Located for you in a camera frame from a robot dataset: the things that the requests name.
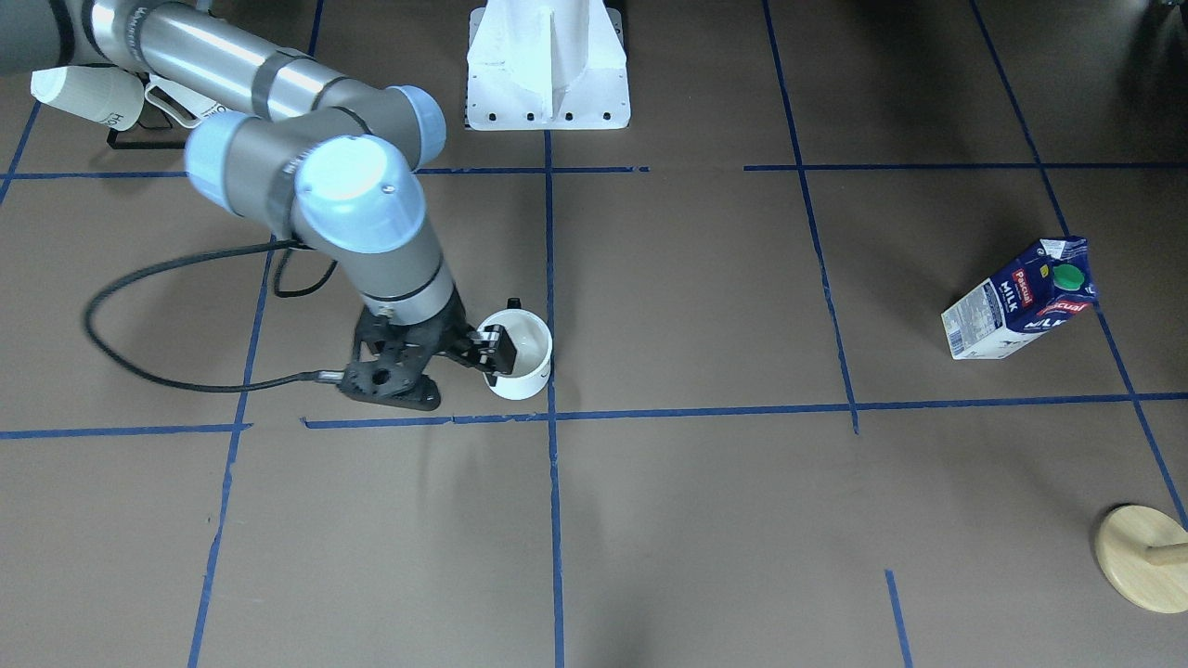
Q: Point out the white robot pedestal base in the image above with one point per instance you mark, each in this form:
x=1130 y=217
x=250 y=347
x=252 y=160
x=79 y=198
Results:
x=547 y=66

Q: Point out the blue white milk carton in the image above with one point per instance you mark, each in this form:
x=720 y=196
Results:
x=1036 y=292

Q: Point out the wooden stand with round base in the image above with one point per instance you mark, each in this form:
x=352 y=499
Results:
x=1142 y=553

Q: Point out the white mug black handle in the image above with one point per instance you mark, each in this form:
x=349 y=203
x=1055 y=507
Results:
x=534 y=343

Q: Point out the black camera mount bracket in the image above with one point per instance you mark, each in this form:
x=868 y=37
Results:
x=390 y=383

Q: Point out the black wire mug rack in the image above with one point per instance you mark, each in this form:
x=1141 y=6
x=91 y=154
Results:
x=164 y=122

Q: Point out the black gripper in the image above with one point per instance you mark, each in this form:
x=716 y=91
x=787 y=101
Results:
x=443 y=339

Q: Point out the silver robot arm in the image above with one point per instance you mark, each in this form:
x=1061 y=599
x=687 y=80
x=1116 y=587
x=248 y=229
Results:
x=327 y=162

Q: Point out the white ribbed mug on rack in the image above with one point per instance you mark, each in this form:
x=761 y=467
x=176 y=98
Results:
x=107 y=96

